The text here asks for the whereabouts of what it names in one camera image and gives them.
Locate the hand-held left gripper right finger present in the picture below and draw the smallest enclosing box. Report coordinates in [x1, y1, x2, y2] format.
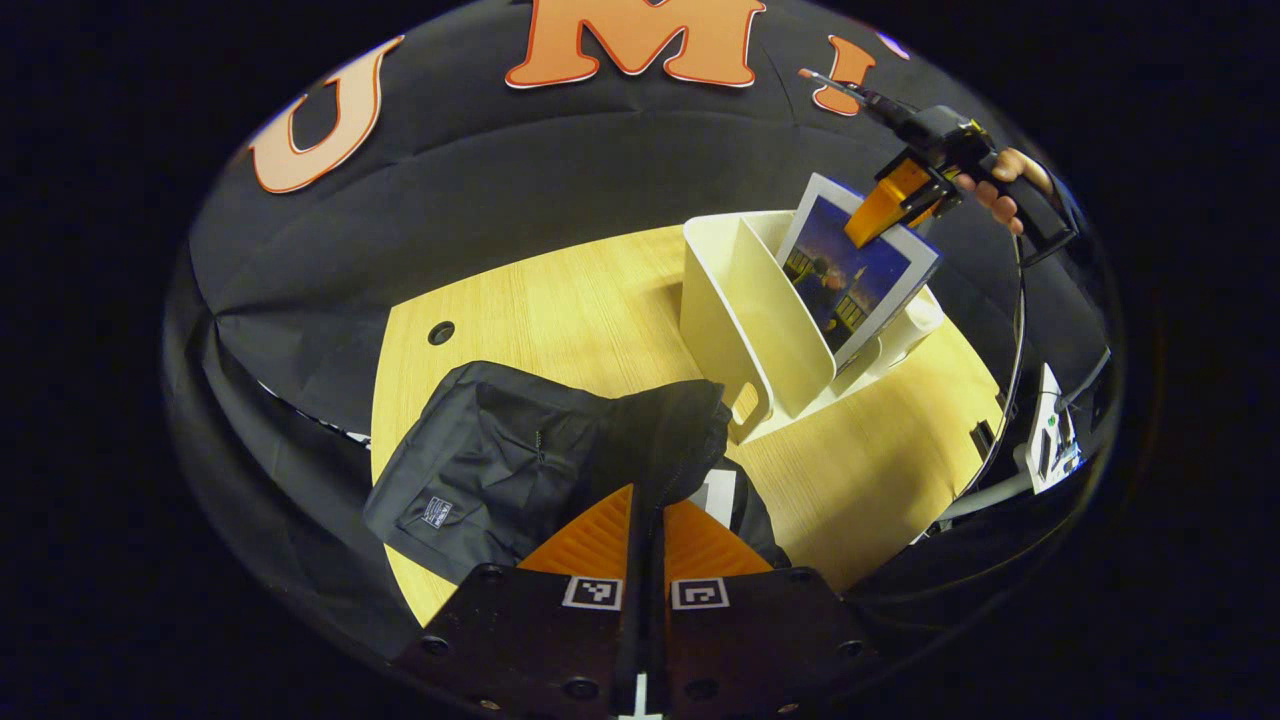
[653, 497, 882, 719]

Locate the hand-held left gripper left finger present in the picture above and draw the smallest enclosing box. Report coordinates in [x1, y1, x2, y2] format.
[395, 483, 646, 717]

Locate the blue cover book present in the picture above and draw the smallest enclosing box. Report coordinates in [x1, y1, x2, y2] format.
[775, 172, 944, 374]

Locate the white bookshelf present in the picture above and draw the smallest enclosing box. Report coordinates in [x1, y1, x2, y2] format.
[680, 208, 947, 446]

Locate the black schoolbag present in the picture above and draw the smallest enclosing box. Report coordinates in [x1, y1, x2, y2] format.
[362, 360, 793, 601]

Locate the white electronic device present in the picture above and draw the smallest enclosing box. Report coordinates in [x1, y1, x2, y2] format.
[1025, 362, 1086, 496]

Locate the black backdrop cloth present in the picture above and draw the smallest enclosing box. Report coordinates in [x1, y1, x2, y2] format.
[165, 300, 421, 663]
[165, 0, 1021, 441]

